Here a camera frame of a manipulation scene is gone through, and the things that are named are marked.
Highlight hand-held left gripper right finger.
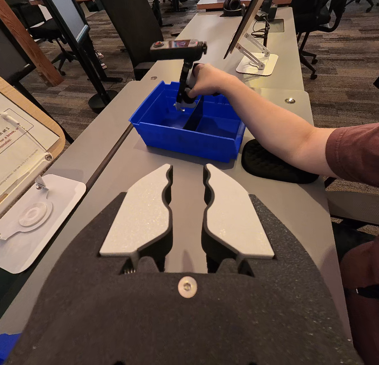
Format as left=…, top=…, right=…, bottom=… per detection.
left=202, top=163, right=275, bottom=273

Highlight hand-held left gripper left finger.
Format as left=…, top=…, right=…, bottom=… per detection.
left=99, top=164, right=174, bottom=273

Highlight blue plastic parts bin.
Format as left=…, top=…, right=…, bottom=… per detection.
left=129, top=80, right=247, bottom=164
left=0, top=332, right=23, bottom=365

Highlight person's right forearm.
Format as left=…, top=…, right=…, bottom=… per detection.
left=228, top=77, right=337, bottom=180

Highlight person's right hand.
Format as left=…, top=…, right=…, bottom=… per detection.
left=186, top=63, right=241, bottom=99

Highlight black office chair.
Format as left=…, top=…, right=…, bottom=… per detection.
left=291, top=0, right=353, bottom=80
left=94, top=0, right=164, bottom=81

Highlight black headphones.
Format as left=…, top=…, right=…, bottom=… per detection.
left=222, top=0, right=242, bottom=17

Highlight instruction sheet on stand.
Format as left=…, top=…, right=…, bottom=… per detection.
left=0, top=76, right=87, bottom=274

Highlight black framed easel board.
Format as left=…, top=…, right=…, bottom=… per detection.
left=33, top=0, right=124, bottom=115

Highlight grey office chair seat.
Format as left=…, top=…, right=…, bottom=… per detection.
left=324, top=176, right=379, bottom=225

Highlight wooden pillar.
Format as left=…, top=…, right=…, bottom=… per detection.
left=0, top=0, right=65, bottom=88

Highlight black framed panel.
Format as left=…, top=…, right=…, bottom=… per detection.
left=0, top=27, right=75, bottom=144

